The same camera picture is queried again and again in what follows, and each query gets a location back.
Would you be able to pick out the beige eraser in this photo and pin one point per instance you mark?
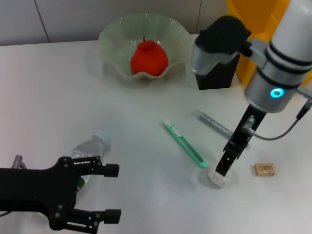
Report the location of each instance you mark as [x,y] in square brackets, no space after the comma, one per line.
[265,169]

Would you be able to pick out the black mesh pen holder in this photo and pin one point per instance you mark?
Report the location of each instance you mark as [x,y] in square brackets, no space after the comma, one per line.
[219,75]

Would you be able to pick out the orange knitted toy fruit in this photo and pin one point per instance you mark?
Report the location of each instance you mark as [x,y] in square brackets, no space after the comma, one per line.
[148,59]

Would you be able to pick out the mint green utility knife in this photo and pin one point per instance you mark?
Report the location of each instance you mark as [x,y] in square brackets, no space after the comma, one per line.
[185,143]

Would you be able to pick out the white paper ball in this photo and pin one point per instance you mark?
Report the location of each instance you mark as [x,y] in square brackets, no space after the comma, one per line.
[217,181]

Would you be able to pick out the yellow plastic storage bin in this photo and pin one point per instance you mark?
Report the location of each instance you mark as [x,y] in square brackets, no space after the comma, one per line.
[258,19]

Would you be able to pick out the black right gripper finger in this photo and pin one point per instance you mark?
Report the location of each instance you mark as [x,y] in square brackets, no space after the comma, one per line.
[228,162]

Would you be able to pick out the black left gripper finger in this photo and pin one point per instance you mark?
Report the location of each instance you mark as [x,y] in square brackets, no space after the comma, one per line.
[97,167]
[97,218]

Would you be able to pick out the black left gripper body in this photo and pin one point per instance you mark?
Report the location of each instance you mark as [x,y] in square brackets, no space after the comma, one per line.
[36,190]

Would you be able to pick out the clear water bottle green label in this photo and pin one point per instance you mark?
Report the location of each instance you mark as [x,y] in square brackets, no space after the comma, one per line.
[90,148]

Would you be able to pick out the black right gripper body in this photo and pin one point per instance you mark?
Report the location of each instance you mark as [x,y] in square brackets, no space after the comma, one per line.
[243,136]

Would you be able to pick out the grey marker pen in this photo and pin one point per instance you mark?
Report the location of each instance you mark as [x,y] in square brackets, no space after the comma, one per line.
[212,123]

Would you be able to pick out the green frosted glass fruit bowl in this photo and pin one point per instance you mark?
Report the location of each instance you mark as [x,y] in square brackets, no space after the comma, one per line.
[117,48]

